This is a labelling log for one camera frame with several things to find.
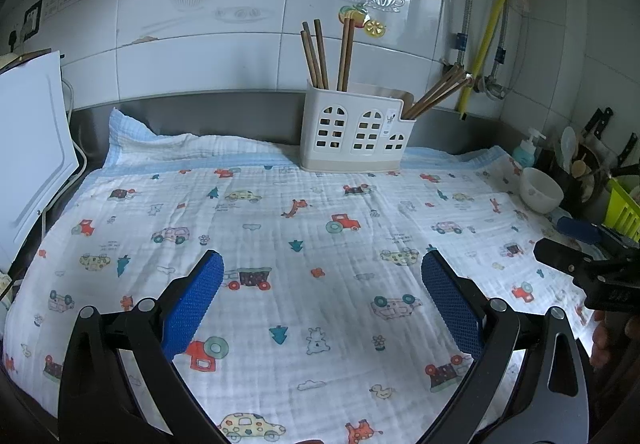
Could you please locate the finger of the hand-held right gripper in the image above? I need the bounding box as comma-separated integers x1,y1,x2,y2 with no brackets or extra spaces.
556,216,640,257
532,238,598,279

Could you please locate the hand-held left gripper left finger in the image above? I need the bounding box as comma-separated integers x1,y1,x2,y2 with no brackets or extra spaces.
57,250,231,444

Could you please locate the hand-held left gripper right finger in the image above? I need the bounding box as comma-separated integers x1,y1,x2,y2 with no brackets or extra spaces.
415,248,591,444

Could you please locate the white plastic utensil holder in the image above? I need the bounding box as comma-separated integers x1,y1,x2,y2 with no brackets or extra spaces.
300,78,417,173

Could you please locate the person's right hand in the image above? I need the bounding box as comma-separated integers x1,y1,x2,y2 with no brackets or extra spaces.
590,316,640,370

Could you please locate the dark utensil pot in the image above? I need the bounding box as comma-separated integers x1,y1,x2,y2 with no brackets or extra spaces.
547,149,608,215

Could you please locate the green plastic basket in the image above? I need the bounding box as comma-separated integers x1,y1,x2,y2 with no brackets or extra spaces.
602,176,640,245

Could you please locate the white ceramic bowl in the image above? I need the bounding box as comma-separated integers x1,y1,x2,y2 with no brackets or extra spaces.
519,167,565,215

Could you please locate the teal soap pump bottle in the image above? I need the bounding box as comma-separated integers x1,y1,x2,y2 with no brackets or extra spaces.
511,128,547,169

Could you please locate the white printed muslin cloth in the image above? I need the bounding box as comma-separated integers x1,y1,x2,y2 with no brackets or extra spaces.
0,108,591,444

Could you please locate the metal pipe with blue valve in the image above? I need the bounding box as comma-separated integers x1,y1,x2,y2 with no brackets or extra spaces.
481,0,532,100
440,0,480,79

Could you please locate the white plastic cutting board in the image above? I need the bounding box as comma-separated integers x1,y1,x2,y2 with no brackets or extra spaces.
0,50,81,275

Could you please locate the white cable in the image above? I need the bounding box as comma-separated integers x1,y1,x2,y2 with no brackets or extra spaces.
42,78,89,225

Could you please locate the yellow gas hose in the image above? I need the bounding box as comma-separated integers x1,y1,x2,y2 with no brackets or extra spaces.
457,0,521,121

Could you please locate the black wall socket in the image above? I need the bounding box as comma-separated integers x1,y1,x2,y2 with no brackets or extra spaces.
22,0,44,36

